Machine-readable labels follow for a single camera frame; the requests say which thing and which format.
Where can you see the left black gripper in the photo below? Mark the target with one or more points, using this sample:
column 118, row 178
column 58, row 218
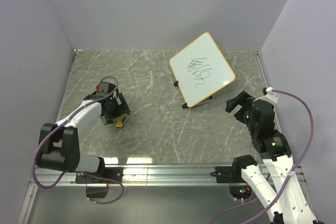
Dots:
column 121, row 109

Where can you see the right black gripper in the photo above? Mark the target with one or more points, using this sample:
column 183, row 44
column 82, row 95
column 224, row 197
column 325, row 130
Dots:
column 243, row 98

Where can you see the yellow bone-shaped eraser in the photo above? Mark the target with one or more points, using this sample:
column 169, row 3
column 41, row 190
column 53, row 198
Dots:
column 120, row 122

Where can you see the yellow-framed whiteboard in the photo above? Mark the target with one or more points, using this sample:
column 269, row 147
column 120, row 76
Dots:
column 200, row 70

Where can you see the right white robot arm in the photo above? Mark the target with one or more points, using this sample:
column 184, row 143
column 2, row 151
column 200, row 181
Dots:
column 283, row 200

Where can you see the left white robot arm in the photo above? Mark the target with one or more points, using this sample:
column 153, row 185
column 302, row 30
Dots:
column 59, row 142

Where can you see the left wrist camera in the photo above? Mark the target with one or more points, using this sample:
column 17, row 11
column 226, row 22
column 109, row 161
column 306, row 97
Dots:
column 104, row 88

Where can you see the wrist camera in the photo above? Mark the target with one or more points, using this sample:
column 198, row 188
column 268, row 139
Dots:
column 270, row 95
column 104, row 88

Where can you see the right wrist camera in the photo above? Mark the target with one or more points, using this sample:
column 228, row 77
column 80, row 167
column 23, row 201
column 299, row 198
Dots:
column 270, row 95

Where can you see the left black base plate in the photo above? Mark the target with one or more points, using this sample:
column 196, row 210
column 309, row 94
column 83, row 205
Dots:
column 105, row 174

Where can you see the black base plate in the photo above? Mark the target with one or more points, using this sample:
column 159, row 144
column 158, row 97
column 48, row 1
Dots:
column 227, row 175
column 105, row 174

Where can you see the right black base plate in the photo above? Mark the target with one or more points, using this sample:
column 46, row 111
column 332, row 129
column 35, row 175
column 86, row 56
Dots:
column 227, row 175

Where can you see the aluminium mounting rail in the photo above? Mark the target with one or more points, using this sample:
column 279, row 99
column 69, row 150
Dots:
column 144, row 175

